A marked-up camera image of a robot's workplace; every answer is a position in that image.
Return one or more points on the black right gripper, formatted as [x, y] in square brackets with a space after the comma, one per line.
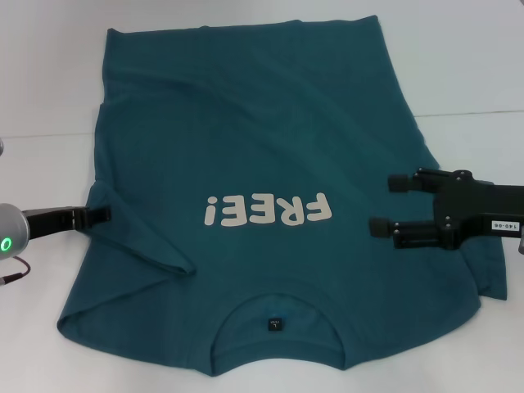
[479, 206]

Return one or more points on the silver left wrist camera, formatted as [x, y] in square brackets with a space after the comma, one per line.
[1, 147]

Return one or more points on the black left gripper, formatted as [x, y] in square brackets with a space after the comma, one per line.
[49, 223]

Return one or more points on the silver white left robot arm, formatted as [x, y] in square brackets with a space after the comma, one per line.
[12, 225]

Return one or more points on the teal T-shirt with FREE print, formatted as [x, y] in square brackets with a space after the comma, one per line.
[245, 123]

